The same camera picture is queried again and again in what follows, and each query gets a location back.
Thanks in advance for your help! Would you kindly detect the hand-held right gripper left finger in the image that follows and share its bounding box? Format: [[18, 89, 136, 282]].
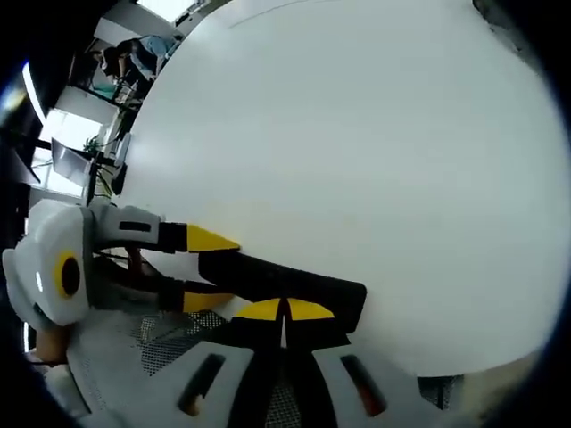
[[128, 297, 286, 428]]

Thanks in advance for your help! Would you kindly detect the computer monitor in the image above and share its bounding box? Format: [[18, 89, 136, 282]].
[[50, 136, 91, 189]]

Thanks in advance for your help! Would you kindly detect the black remote control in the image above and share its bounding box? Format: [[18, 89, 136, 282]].
[[198, 248, 368, 336]]

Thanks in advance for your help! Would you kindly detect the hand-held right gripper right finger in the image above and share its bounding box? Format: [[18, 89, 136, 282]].
[[285, 297, 447, 428]]

